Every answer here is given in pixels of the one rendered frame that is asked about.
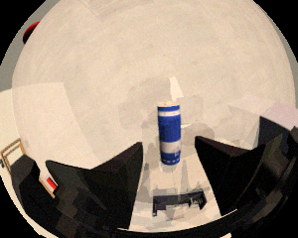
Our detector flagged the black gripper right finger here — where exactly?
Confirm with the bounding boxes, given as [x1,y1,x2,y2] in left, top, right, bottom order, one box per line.
[194,134,283,217]

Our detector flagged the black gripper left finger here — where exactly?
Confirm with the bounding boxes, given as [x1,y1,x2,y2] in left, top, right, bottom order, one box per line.
[46,142,144,229]

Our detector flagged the blue and silver battery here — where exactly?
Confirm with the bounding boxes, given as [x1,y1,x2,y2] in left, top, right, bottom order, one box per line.
[157,102,182,166]

